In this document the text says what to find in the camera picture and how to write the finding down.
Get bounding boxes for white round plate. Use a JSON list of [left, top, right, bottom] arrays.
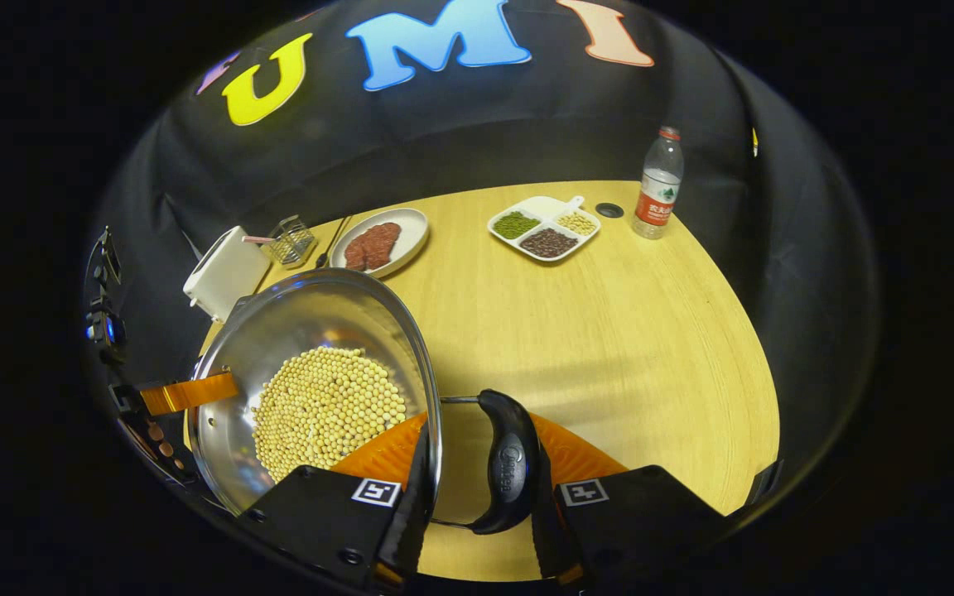
[[329, 208, 430, 279]]

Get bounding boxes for pile of yellow soybeans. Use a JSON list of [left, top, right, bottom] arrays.
[[252, 346, 407, 484]]

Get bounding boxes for small wire mesh basket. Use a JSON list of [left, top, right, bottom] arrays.
[[266, 215, 316, 267]]

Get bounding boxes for clear plastic water bottle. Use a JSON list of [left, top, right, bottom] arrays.
[[632, 126, 685, 240]]

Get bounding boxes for white divided dish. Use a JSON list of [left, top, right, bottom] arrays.
[[488, 195, 602, 263]]

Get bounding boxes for green mung beans heap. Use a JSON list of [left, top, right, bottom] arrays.
[[493, 212, 541, 241]]

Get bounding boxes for stainless steel pot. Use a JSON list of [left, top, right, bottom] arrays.
[[187, 267, 542, 536]]

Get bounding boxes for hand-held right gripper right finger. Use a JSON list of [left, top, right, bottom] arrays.
[[527, 412, 730, 590]]

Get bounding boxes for dark red beans heap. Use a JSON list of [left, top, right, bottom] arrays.
[[520, 228, 579, 259]]

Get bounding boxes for white toaster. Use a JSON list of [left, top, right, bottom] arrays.
[[183, 226, 272, 324]]

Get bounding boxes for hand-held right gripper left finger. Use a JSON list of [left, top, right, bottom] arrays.
[[238, 414, 436, 593]]

